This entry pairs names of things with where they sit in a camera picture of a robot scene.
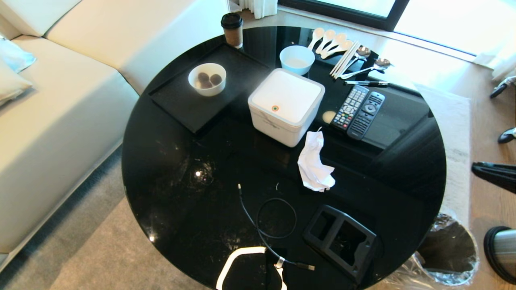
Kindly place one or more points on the black wedge-shaped object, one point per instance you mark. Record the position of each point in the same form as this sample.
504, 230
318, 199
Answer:
498, 173

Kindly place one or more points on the pale wooden chopstick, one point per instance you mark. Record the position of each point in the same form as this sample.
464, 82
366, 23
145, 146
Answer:
343, 57
347, 59

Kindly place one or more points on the paper coffee cup black lid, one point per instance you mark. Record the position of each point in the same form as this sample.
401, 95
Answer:
233, 32

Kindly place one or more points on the black chair leg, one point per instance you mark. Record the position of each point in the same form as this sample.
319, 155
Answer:
508, 135
502, 87

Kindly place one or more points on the cream cushion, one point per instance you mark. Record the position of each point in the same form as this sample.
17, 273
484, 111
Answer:
12, 82

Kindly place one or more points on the black plastic organiser holder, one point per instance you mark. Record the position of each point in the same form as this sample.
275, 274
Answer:
363, 257

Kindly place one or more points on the black rectangular tray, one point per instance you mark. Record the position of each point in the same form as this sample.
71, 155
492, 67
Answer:
189, 102

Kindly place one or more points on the pale blue round bowl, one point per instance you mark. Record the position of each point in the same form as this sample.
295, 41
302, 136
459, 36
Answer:
297, 60

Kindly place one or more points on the pale blue cushion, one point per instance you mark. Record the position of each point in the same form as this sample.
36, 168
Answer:
14, 56

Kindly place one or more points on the trash bin with clear liner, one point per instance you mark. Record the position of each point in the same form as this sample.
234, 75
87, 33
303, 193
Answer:
447, 245

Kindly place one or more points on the dark brown round fruit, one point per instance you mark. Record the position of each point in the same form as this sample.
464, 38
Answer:
206, 84
203, 76
216, 79

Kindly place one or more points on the white plastic spoon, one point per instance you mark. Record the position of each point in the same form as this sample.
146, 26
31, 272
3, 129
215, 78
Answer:
343, 44
317, 34
338, 40
327, 37

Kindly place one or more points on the cream leather sofa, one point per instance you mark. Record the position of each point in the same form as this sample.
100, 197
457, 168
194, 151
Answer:
72, 100

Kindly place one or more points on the white square box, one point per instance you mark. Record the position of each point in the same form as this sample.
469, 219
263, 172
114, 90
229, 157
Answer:
278, 131

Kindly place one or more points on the white box lid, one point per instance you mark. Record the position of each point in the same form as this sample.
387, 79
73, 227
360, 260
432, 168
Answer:
288, 94

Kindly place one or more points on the white curtain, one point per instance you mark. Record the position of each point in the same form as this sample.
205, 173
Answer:
260, 7

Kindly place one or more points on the black window frame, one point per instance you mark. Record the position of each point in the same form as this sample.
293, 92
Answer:
379, 20

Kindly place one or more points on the metal spoon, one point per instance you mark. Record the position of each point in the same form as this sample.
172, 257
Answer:
381, 62
363, 51

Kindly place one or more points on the silver metal bin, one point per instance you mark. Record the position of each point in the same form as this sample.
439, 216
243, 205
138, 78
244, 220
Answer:
504, 251

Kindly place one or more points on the crumpled white tissue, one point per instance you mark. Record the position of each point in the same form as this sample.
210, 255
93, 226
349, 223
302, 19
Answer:
313, 163

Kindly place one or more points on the black pen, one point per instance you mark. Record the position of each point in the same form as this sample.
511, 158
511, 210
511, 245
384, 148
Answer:
369, 83

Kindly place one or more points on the black remote control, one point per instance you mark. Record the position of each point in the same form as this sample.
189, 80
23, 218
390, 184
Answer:
366, 114

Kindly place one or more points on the remote control with coloured buttons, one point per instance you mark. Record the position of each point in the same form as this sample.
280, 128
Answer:
350, 106

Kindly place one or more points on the beige rug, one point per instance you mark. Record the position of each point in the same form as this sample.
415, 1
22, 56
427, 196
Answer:
447, 121

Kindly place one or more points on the white round bowl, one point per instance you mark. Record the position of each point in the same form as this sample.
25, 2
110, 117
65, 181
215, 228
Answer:
201, 90

